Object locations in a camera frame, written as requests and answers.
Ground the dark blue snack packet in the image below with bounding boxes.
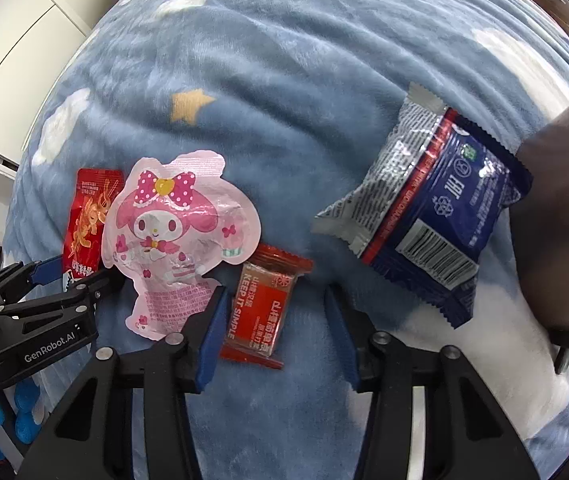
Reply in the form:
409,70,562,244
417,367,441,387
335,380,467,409
313,82,534,330

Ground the long red snack packet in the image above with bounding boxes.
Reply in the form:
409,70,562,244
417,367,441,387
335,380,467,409
62,169,125,286

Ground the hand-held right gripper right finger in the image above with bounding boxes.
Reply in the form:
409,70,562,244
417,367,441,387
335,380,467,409
325,284,540,480

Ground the small red candy packet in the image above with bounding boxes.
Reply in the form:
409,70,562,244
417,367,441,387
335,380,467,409
219,244,314,372

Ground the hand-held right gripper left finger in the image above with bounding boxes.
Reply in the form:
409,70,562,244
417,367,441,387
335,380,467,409
14,286,231,480

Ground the white wardrobe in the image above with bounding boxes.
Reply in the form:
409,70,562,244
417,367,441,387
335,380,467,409
0,0,130,171

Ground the pink cartoon character snack packet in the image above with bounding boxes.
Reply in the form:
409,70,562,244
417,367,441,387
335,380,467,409
100,149,261,342

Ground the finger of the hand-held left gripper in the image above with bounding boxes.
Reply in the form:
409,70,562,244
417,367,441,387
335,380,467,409
0,269,125,336
0,255,62,306

